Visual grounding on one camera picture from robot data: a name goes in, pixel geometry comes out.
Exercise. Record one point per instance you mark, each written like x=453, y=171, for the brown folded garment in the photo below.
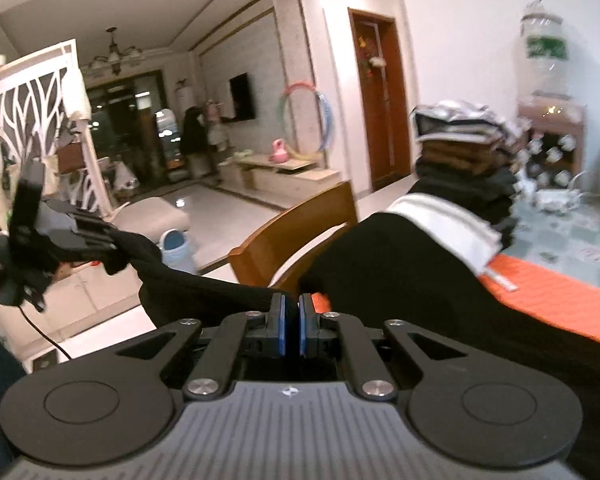
x=460, y=155

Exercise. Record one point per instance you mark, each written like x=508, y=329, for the colourful hula hoop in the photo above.
x=331, y=112

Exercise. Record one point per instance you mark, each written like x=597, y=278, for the beige sofa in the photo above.
x=155, y=212

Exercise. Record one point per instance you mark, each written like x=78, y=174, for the black knit garment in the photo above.
x=405, y=270

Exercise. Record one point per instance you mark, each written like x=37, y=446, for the white lattice room divider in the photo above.
x=30, y=67

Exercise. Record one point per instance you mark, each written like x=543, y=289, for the white folded garment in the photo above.
x=450, y=230

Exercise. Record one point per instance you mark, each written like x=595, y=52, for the brown wooden door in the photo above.
x=385, y=135

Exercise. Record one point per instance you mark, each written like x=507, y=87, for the wooden chair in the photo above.
x=300, y=225

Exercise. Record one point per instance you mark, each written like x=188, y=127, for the white fabric strip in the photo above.
x=502, y=280

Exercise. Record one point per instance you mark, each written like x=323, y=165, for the chandelier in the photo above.
x=112, y=55

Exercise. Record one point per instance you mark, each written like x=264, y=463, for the dark glass sliding door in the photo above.
x=125, y=125

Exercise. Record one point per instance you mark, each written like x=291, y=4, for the striped folded sweater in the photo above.
x=460, y=120

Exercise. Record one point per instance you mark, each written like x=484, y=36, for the dark folded garment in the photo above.
x=485, y=195

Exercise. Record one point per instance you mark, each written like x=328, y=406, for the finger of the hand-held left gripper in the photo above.
x=95, y=255
x=95, y=232

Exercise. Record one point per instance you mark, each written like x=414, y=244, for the orange patterned mat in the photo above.
x=555, y=300

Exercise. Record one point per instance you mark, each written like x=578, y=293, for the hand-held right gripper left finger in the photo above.
x=279, y=327

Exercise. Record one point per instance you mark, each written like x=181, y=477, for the wall television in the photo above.
x=242, y=97

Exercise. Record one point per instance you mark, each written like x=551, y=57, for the blue trash bin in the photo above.
x=177, y=255

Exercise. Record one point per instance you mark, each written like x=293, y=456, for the clear water bottle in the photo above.
x=542, y=70

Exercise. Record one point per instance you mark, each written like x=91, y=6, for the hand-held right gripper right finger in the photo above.
x=306, y=327

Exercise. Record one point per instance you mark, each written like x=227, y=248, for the cream TV cabinet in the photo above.
x=290, y=180

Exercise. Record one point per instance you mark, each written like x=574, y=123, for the door hanging ornament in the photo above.
x=375, y=62

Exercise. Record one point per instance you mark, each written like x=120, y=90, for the water dispenser cabinet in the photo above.
x=555, y=125

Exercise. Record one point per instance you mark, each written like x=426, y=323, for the black hanging coat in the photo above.
x=192, y=132

